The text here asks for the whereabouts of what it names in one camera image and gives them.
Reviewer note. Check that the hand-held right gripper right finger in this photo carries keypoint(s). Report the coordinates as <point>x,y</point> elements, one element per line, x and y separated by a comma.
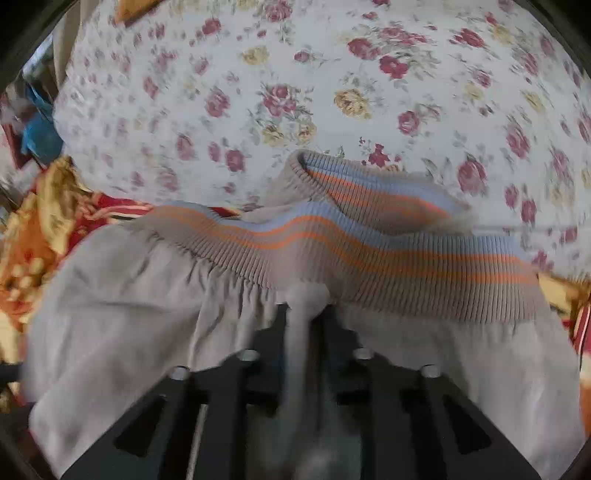
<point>339,334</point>

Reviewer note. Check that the grey jacket with striped cuffs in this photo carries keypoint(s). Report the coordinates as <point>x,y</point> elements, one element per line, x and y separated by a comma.
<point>138,300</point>

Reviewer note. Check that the blue cloth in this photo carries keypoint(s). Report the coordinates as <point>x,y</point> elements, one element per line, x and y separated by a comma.
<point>41,129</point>

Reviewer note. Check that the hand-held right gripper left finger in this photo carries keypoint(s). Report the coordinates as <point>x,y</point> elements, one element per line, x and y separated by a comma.
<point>272,334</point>

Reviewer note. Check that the floral bed sheet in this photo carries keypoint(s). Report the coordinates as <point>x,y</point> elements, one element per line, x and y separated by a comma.
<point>323,69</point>

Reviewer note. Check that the red yellow printed fleece blanket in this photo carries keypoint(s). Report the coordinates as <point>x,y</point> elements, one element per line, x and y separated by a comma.
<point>46,230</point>

